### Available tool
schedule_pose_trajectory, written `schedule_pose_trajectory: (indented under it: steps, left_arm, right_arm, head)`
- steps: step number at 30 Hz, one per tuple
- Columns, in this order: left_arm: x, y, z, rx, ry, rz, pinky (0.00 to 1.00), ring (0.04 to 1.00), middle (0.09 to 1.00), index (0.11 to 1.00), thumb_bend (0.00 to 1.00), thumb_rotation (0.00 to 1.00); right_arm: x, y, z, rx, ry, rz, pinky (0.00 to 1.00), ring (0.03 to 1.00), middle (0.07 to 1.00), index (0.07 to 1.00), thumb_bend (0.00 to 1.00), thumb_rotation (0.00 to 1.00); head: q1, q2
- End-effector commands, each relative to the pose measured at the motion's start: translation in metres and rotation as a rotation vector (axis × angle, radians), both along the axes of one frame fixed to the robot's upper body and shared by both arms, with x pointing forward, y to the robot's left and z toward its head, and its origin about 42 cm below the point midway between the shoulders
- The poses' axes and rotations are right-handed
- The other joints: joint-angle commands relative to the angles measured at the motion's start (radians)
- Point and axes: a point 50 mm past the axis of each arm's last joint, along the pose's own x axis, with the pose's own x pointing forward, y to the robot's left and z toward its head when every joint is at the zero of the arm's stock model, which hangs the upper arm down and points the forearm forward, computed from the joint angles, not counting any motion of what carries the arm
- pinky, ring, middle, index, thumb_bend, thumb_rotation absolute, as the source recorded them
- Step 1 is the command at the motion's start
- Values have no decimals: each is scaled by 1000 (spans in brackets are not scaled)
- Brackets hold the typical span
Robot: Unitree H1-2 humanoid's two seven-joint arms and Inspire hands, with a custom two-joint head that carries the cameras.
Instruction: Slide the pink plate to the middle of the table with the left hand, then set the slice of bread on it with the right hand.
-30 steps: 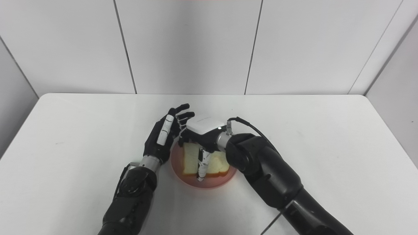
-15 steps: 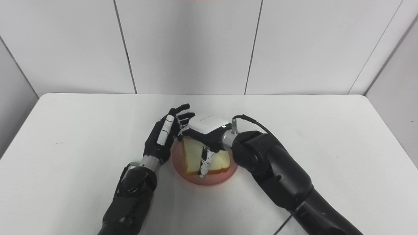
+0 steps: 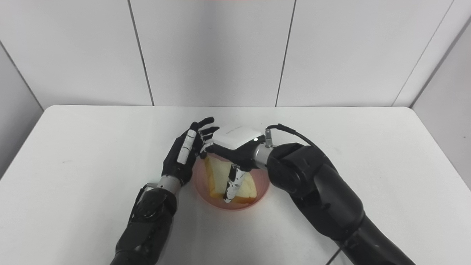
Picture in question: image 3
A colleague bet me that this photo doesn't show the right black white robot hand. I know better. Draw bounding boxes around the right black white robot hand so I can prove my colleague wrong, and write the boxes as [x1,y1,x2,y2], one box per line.
[200,124,266,204]

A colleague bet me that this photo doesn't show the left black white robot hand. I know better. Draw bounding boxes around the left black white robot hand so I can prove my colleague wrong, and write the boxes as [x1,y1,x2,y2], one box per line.
[161,117,220,186]

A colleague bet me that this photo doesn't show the slice of bread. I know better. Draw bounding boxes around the slice of bread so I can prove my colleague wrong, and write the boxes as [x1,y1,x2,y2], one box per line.
[204,155,258,205]

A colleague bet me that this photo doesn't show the pink round plate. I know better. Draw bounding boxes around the pink round plate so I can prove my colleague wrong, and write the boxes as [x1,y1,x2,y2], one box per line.
[194,153,270,211]

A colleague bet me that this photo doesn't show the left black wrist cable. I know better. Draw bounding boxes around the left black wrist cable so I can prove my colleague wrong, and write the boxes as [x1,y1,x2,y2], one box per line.
[128,183,159,225]

